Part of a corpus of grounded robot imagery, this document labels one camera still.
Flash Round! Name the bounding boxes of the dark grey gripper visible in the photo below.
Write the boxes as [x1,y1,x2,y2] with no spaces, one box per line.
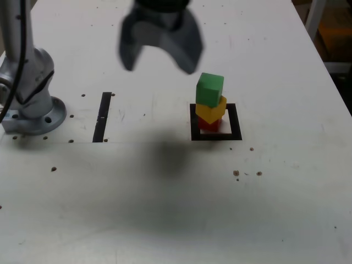
[118,7,206,75]

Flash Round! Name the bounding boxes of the green cube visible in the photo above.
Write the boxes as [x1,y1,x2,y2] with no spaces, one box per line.
[195,72,225,108]

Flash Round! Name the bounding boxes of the yellow cube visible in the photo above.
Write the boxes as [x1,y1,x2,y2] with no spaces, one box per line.
[195,95,227,124]

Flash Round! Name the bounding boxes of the red cube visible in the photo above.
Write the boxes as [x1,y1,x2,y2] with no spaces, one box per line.
[197,117,223,131]

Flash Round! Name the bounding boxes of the black tape square outline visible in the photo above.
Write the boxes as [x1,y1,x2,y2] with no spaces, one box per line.
[189,103,243,142]

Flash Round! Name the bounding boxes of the black tape strip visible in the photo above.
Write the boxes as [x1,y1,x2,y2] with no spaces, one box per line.
[92,92,113,143]

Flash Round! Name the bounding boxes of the yellow box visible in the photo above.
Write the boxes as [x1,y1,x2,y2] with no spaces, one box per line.
[316,20,352,63]

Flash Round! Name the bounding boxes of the long black cable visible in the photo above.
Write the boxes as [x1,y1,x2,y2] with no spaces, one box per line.
[0,0,30,123]

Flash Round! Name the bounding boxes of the white metal frame post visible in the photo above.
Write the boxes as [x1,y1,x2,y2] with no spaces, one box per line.
[304,0,328,41]

